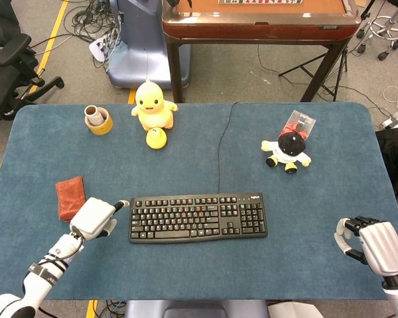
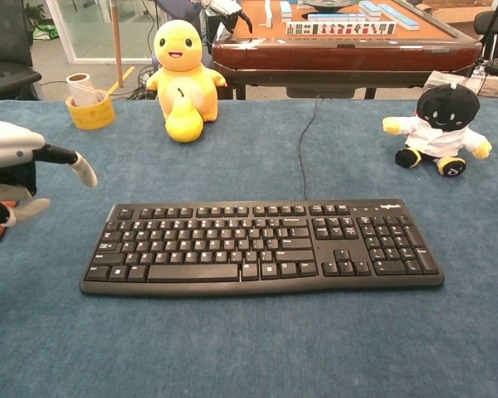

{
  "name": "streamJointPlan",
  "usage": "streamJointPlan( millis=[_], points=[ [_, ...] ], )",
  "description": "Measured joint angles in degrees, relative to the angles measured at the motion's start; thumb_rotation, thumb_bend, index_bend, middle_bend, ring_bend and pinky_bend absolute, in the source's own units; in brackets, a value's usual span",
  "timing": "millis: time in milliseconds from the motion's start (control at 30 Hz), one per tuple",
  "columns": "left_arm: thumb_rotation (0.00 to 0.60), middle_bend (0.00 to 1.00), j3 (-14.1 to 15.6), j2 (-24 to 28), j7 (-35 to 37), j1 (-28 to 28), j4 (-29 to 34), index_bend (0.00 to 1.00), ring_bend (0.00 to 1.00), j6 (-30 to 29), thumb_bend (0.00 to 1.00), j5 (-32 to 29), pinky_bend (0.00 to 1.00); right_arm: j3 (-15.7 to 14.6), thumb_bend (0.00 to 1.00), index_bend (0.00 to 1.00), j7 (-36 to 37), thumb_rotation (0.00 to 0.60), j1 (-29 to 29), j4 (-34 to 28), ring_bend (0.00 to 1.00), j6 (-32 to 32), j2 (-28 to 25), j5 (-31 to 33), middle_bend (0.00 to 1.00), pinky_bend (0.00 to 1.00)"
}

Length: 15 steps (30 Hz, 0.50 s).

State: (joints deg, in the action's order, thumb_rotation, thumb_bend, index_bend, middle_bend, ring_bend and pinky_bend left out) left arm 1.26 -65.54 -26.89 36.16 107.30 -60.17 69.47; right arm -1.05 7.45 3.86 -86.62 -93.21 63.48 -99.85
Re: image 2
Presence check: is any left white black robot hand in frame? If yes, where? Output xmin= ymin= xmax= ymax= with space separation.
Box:
xmin=0 ymin=117 xmax=99 ymax=229

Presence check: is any black Logitech keyboard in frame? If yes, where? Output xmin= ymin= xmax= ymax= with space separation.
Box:
xmin=79 ymin=198 xmax=446 ymax=298

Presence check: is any yellow packing tape roll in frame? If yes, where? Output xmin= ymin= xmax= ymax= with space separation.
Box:
xmin=65 ymin=89 xmax=117 ymax=131

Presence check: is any white paper label roll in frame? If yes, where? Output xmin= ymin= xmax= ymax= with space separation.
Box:
xmin=66 ymin=72 xmax=105 ymax=108

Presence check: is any black mesh office chair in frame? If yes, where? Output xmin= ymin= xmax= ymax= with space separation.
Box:
xmin=0 ymin=0 xmax=43 ymax=101

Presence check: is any green potted plant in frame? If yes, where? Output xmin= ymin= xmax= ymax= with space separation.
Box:
xmin=24 ymin=2 xmax=60 ymax=41

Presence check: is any wooden pole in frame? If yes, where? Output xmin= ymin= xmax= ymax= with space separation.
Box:
xmin=110 ymin=0 xmax=125 ymax=87

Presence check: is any yellow toy pear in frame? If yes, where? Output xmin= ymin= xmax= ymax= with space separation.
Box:
xmin=164 ymin=87 xmax=204 ymax=143

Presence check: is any yellow plush dinosaur toy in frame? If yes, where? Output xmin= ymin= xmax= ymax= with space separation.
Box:
xmin=145 ymin=19 xmax=228 ymax=123

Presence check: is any white and black background robot hand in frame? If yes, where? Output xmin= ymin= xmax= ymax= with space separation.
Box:
xmin=200 ymin=0 xmax=254 ymax=35

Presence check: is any blue tablecloth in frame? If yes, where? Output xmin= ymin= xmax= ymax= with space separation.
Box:
xmin=0 ymin=98 xmax=498 ymax=398

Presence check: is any brown automatic mahjong table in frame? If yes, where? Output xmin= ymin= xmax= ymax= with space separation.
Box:
xmin=211 ymin=0 xmax=483 ymax=101

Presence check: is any black mahjong table centre disc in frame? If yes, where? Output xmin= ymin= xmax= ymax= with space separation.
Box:
xmin=302 ymin=0 xmax=359 ymax=12

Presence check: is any short blue-backed mahjong tile row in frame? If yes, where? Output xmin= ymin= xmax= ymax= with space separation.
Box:
xmin=307 ymin=12 xmax=369 ymax=23

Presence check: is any face-up mahjong tile row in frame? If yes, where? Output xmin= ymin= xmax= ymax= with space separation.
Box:
xmin=286 ymin=21 xmax=398 ymax=36

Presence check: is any long blue-backed mahjong tile row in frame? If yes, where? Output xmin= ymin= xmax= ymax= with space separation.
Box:
xmin=378 ymin=3 xmax=421 ymax=32

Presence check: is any black-headed plush doll white coat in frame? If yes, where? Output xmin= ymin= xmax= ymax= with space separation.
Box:
xmin=382 ymin=82 xmax=493 ymax=178

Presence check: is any white plastic basket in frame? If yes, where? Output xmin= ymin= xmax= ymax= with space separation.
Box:
xmin=422 ymin=70 xmax=498 ymax=100

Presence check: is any black keyboard cable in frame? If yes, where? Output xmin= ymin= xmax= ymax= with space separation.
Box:
xmin=297 ymin=95 xmax=325 ymax=201

